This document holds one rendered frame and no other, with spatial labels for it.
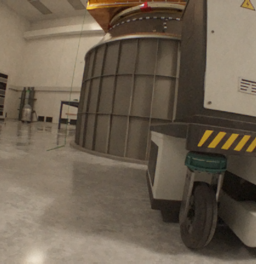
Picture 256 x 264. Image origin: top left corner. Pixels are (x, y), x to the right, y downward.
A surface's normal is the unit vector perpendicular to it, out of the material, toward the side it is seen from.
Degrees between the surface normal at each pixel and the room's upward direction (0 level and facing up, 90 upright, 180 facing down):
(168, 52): 90
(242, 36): 90
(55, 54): 90
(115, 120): 90
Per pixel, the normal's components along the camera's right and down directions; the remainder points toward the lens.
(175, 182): -0.02, 0.04
